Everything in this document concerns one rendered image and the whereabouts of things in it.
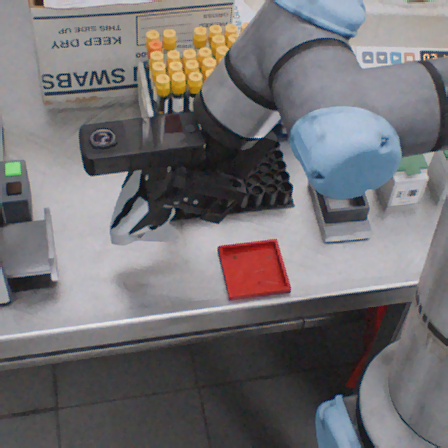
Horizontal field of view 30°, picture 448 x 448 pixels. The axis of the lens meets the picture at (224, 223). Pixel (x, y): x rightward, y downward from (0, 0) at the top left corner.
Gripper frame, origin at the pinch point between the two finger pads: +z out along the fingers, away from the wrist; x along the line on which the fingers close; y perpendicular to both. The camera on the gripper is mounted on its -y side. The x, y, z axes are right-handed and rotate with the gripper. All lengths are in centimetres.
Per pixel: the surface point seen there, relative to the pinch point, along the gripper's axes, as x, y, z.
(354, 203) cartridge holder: 2.5, 26.1, -11.2
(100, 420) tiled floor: 22, 43, 82
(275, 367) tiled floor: 28, 76, 63
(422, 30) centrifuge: 23.1, 34.6, -24.2
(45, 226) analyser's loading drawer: 0.9, -6.5, 2.3
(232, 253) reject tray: -1.5, 13.5, -2.6
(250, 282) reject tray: -5.6, 14.4, -3.1
